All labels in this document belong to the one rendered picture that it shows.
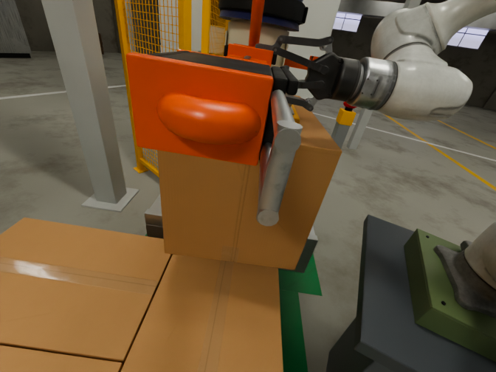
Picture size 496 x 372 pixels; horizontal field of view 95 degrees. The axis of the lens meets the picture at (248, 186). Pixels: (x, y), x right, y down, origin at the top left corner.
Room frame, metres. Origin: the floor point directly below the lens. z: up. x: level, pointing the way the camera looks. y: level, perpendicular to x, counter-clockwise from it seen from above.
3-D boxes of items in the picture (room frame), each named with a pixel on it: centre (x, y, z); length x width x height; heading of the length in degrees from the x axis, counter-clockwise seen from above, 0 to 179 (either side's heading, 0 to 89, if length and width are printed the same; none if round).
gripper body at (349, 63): (0.50, -0.12, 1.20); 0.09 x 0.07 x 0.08; 91
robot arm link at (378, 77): (0.50, -0.20, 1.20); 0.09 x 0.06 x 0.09; 1
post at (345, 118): (1.27, -0.45, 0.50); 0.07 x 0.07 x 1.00; 1
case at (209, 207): (0.75, 0.03, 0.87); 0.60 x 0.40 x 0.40; 3
